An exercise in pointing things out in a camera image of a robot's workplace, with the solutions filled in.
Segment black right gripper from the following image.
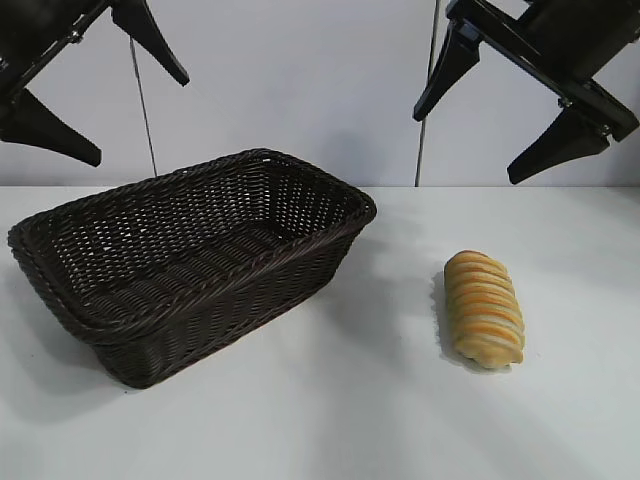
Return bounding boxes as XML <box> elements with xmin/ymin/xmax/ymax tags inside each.
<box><xmin>412</xmin><ymin>0</ymin><xmax>640</xmax><ymax>186</ymax></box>

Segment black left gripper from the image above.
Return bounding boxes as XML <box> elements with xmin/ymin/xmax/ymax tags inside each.
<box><xmin>0</xmin><ymin>0</ymin><xmax>192</xmax><ymax>169</ymax></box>

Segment long striped bread loaf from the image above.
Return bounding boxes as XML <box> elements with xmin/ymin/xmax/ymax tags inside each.
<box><xmin>443</xmin><ymin>251</ymin><xmax>527</xmax><ymax>372</ymax></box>

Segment dark brown wicker basket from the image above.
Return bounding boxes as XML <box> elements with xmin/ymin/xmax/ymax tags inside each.
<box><xmin>7</xmin><ymin>147</ymin><xmax>378</xmax><ymax>390</ymax></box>

